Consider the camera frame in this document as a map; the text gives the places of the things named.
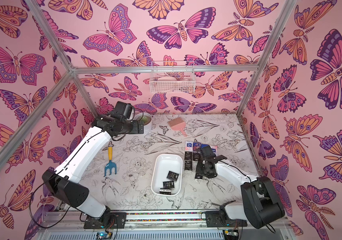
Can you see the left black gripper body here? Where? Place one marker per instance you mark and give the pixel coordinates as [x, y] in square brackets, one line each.
[133, 128]

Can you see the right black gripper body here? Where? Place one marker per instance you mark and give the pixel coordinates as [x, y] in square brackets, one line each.
[202, 167]

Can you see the black sachet top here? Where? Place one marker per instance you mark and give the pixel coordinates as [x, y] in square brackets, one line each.
[196, 157]

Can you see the black sachet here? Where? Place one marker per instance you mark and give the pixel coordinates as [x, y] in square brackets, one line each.
[196, 157]
[188, 165]
[172, 176]
[188, 156]
[165, 192]
[169, 185]

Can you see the dark blue tissue pack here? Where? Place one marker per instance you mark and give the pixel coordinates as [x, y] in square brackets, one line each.
[196, 146]

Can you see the pink blue floral tissue pack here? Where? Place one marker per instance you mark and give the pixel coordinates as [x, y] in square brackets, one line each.
[189, 146]

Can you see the black sachet bottom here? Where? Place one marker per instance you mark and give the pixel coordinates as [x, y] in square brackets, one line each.
[169, 185]

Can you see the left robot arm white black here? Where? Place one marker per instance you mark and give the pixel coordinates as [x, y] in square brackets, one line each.
[63, 182]

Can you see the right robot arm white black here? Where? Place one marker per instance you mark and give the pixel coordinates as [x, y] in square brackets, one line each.
[260, 205]

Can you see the white oval storage box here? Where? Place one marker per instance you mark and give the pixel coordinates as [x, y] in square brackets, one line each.
[165, 163]

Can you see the white pot with succulent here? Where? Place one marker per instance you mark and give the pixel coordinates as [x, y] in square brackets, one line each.
[147, 122]

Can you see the pink dustpan brush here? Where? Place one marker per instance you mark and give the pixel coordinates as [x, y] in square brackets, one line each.
[178, 125]

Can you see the blue garden fork yellow handle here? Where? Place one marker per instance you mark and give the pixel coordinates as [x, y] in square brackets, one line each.
[110, 167]

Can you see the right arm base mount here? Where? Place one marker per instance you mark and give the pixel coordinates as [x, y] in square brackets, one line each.
[219, 219]

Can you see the white wire wall basket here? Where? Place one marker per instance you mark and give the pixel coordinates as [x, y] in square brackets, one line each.
[169, 77]

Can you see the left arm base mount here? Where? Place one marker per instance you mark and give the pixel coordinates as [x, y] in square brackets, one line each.
[107, 221]

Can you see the aluminium rail front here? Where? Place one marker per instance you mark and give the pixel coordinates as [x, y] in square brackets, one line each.
[139, 219]

